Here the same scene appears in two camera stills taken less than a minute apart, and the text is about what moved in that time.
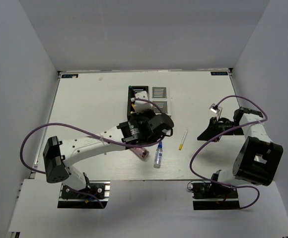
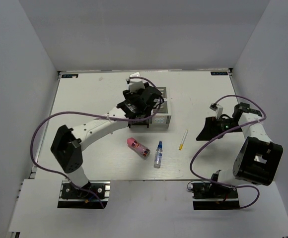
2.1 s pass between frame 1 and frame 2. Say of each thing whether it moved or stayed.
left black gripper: moved
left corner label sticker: stayed
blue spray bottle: stayed
